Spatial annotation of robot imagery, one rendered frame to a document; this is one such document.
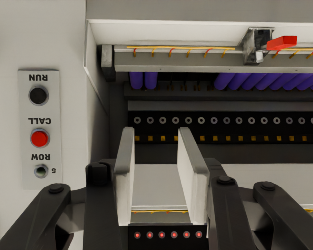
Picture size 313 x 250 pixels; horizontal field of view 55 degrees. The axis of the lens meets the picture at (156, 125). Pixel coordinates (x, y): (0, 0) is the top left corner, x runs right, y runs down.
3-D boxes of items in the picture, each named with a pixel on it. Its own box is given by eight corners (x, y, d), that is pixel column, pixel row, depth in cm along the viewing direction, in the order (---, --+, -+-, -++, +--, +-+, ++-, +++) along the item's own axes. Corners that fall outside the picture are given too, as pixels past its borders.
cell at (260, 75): (240, 78, 45) (256, 60, 39) (252, 78, 45) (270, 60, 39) (241, 90, 45) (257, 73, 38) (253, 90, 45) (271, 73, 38)
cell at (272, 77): (254, 78, 45) (272, 60, 39) (266, 78, 45) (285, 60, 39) (255, 90, 45) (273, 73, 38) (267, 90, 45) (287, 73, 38)
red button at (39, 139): (30, 131, 30) (31, 147, 30) (46, 131, 30) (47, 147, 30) (34, 130, 31) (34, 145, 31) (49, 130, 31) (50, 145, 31)
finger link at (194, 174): (194, 171, 14) (210, 171, 14) (178, 126, 21) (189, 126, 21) (191, 225, 15) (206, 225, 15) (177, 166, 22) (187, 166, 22)
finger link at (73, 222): (111, 236, 13) (41, 237, 13) (120, 181, 18) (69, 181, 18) (110, 206, 13) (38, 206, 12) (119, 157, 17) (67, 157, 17)
